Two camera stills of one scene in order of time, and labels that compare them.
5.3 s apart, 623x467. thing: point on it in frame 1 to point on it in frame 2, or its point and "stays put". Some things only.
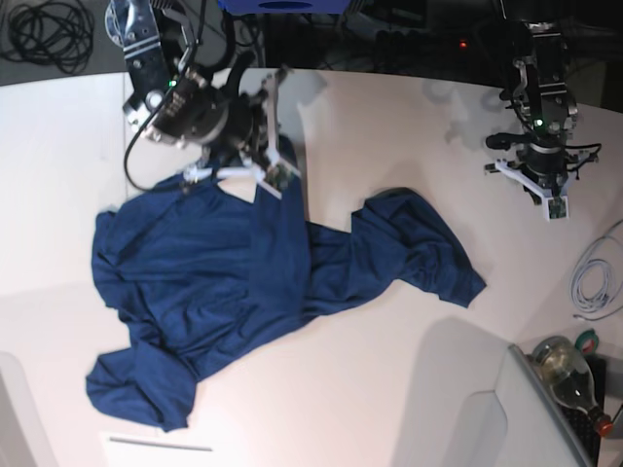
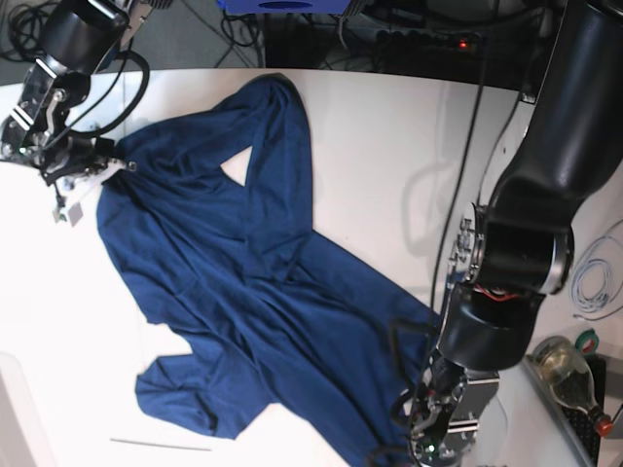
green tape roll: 587,341 stays put
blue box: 284,7 stays put
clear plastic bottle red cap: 569,378 stays put
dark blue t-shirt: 200,264 to 274,317
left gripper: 244,135 to 80,154
